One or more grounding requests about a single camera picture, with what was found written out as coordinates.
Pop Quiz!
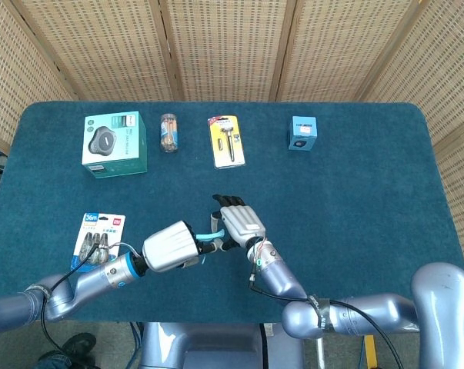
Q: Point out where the black shoe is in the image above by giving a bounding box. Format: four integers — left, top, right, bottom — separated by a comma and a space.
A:
35, 332, 98, 369

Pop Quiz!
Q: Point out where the teal felt table cloth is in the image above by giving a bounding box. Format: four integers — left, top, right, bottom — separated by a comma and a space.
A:
0, 100, 464, 324

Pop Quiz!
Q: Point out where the blue-grey robot torso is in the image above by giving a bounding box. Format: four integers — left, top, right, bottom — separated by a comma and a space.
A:
139, 321, 305, 369

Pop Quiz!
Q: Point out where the green Philips speaker box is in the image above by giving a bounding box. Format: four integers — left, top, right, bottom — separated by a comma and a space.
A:
81, 111, 148, 179

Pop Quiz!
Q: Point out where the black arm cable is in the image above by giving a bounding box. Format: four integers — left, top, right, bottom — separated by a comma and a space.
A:
249, 273, 405, 369
38, 245, 119, 361

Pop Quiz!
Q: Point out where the small blue speaker box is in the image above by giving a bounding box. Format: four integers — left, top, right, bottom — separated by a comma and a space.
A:
287, 116, 318, 151

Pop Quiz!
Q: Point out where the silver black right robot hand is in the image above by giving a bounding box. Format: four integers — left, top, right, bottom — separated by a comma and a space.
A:
209, 193, 267, 254

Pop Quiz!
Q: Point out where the yellow razor blister pack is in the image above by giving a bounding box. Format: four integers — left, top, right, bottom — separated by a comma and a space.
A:
207, 115, 246, 169

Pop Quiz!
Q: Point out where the small light blue object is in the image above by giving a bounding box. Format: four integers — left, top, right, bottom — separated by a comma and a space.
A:
195, 228, 225, 241

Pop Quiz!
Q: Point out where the woven bamboo screen panel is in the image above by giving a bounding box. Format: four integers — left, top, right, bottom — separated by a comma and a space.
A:
272, 0, 429, 103
0, 0, 77, 155
10, 0, 182, 103
360, 0, 464, 266
158, 0, 298, 103

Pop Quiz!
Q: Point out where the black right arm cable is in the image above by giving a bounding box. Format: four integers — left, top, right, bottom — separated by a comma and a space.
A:
249, 273, 405, 369

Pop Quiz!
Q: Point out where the tape rolls blister pack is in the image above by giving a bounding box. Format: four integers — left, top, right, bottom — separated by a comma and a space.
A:
70, 212, 127, 272

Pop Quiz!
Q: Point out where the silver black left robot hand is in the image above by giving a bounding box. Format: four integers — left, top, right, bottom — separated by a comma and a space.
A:
142, 220, 224, 274

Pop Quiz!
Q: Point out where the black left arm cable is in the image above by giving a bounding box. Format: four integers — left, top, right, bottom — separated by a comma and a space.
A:
38, 245, 119, 361

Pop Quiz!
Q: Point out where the blue floor cable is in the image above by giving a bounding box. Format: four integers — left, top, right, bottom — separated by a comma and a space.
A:
129, 321, 145, 369

